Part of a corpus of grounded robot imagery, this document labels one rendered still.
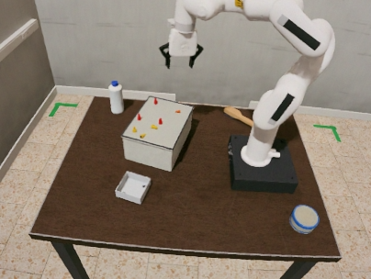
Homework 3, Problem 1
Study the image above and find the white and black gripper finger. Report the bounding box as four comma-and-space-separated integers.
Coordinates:
159, 42, 172, 70
188, 44, 203, 69

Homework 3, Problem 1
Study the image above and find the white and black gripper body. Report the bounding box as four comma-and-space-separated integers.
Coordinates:
167, 27, 197, 57

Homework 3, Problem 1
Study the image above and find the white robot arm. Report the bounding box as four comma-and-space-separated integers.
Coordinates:
166, 0, 335, 167

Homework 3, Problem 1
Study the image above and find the white bottle with blue cap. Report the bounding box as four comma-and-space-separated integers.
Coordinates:
108, 81, 124, 114

